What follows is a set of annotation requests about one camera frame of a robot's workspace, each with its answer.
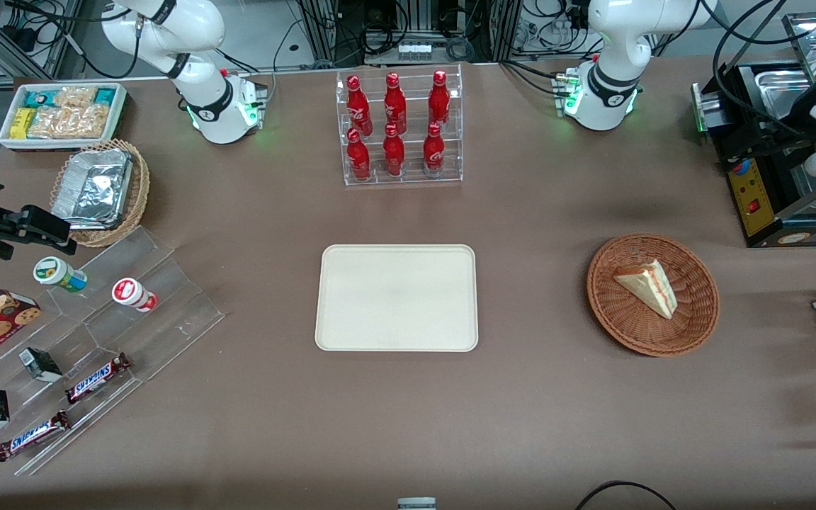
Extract clear acrylic bottle rack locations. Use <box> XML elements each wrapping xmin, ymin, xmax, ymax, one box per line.
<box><xmin>336</xmin><ymin>63</ymin><xmax>464</xmax><ymax>187</ymax></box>

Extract brown round wicker basket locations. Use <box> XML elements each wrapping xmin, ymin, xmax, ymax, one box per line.
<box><xmin>586</xmin><ymin>233</ymin><xmax>721</xmax><ymax>358</ymax></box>

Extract snickers chocolate bar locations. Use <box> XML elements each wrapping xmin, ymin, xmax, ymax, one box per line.
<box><xmin>64</xmin><ymin>352</ymin><xmax>132</xmax><ymax>405</ymax></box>
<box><xmin>0</xmin><ymin>410</ymin><xmax>72</xmax><ymax>463</ymax></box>

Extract beige plastic tray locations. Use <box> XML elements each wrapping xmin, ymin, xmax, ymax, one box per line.
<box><xmin>314</xmin><ymin>244</ymin><xmax>480</xmax><ymax>353</ymax></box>

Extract white rectangular snack bin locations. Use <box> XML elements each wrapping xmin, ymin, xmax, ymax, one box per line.
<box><xmin>0</xmin><ymin>82</ymin><xmax>128</xmax><ymax>152</ymax></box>

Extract triangular sandwich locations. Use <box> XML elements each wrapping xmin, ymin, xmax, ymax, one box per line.
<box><xmin>614</xmin><ymin>259</ymin><xmax>679</xmax><ymax>320</ymax></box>

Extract red label yogurt cup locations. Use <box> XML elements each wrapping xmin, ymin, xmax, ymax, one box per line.
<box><xmin>111</xmin><ymin>277</ymin><xmax>159</xmax><ymax>314</ymax></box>

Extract black food warmer machine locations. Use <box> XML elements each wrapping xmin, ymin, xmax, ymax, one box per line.
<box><xmin>691</xmin><ymin>10</ymin><xmax>816</xmax><ymax>249</ymax></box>

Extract yellow snack packet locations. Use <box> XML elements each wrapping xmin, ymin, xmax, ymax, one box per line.
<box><xmin>9</xmin><ymin>107</ymin><xmax>38</xmax><ymax>140</ymax></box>

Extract small clear cracker bag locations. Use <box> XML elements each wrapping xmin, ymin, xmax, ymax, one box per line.
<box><xmin>54</xmin><ymin>86</ymin><xmax>98</xmax><ymax>109</ymax></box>

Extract clear acrylic stepped display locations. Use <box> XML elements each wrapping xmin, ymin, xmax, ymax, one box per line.
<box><xmin>0</xmin><ymin>226</ymin><xmax>225</xmax><ymax>477</ymax></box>

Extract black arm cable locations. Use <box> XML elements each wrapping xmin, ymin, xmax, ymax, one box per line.
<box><xmin>711</xmin><ymin>0</ymin><xmax>816</xmax><ymax>139</ymax></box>

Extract black looping floor cable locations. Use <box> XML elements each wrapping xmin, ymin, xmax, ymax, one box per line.
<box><xmin>576</xmin><ymin>480</ymin><xmax>679</xmax><ymax>510</ymax></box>

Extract green label yogurt cup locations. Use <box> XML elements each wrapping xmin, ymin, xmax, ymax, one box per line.
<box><xmin>33</xmin><ymin>256</ymin><xmax>89</xmax><ymax>294</ymax></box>

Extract red cola bottle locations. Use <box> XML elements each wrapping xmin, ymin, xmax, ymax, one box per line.
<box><xmin>346</xmin><ymin>75</ymin><xmax>374</xmax><ymax>137</ymax></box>
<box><xmin>422</xmin><ymin>123</ymin><xmax>446</xmax><ymax>177</ymax></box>
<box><xmin>383</xmin><ymin>72</ymin><xmax>408</xmax><ymax>135</ymax></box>
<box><xmin>346</xmin><ymin>128</ymin><xmax>372</xmax><ymax>182</ymax></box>
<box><xmin>382</xmin><ymin>124</ymin><xmax>407</xmax><ymax>177</ymax></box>
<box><xmin>427</xmin><ymin>69</ymin><xmax>452</xmax><ymax>129</ymax></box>

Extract light wicker basket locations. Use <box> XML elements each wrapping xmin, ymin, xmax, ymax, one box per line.
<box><xmin>50</xmin><ymin>138</ymin><xmax>151</xmax><ymax>249</ymax></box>

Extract large clear cracker bag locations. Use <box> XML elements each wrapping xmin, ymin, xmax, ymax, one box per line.
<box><xmin>28</xmin><ymin>105</ymin><xmax>110</xmax><ymax>140</ymax></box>

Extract aluminium foil container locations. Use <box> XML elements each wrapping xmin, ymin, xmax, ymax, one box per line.
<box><xmin>52</xmin><ymin>148</ymin><xmax>135</xmax><ymax>232</ymax></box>

